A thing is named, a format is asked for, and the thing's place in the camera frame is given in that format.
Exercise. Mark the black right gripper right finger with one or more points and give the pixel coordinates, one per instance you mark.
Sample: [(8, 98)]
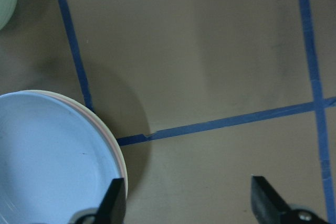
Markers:
[(269, 207)]

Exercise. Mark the blue plate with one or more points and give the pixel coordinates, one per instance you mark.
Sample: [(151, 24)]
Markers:
[(57, 158)]

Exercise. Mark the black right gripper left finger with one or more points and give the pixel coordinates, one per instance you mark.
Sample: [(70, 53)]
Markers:
[(112, 208)]

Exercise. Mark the cream white plate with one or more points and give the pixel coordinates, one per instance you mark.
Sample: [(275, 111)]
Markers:
[(105, 127)]

